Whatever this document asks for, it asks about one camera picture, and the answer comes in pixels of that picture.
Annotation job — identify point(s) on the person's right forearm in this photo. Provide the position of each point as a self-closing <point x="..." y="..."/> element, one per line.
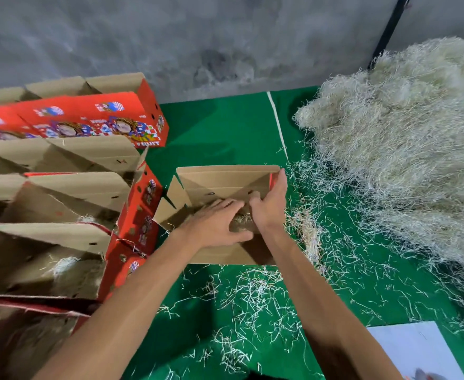
<point x="327" y="312"/>

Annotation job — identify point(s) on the pile of shredded paper filler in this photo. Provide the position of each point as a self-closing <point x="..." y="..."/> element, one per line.
<point x="406" y="138"/>

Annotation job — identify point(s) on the white pole with black grip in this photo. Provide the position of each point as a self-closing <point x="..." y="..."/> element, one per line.
<point x="388" y="31"/>

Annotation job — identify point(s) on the person's left forearm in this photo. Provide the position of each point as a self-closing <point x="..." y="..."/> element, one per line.
<point x="121" y="312"/>

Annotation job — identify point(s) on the white printed paper sheet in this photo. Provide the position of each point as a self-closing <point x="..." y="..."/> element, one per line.
<point x="422" y="348"/>

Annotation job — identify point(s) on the group of red fruit boxes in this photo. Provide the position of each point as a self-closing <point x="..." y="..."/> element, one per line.
<point x="82" y="106"/>

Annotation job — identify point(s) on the person's left hand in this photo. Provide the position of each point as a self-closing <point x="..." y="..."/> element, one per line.
<point x="212" y="225"/>

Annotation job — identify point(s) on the person's right hand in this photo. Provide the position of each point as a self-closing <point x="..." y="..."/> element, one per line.
<point x="271" y="205"/>

